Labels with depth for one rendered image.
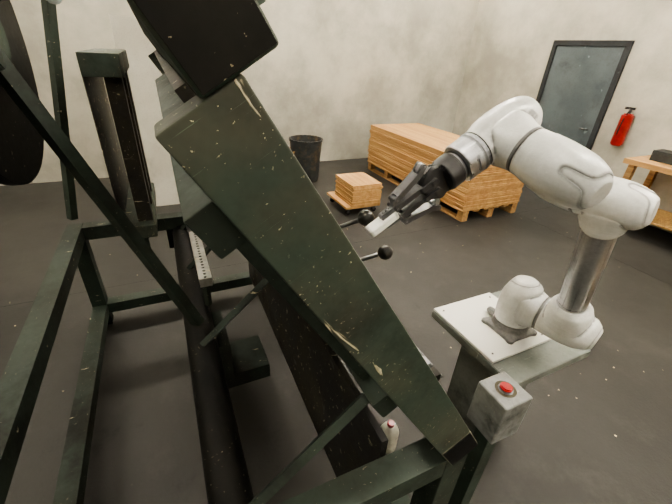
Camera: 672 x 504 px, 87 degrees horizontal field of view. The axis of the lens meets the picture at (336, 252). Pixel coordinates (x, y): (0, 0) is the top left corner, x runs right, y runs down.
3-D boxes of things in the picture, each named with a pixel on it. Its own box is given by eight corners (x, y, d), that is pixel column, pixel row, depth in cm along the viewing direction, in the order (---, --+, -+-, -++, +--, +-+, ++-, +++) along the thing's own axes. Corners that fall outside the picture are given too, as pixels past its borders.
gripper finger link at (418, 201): (429, 180, 79) (431, 185, 79) (390, 212, 78) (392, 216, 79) (441, 186, 75) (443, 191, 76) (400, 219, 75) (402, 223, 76)
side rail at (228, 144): (441, 455, 104) (470, 431, 104) (153, 136, 35) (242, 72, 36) (428, 437, 108) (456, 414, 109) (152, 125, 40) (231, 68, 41)
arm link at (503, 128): (458, 120, 76) (507, 150, 69) (514, 78, 77) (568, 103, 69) (458, 155, 85) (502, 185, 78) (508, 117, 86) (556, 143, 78)
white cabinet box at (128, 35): (198, 201, 476) (171, 19, 375) (150, 207, 453) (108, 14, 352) (193, 187, 523) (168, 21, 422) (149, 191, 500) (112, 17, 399)
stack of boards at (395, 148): (516, 212, 502) (534, 157, 463) (459, 222, 460) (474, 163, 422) (412, 164, 692) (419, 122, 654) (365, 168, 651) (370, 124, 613)
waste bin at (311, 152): (326, 182, 572) (328, 141, 540) (295, 185, 551) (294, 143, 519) (313, 172, 614) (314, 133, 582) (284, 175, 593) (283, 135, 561)
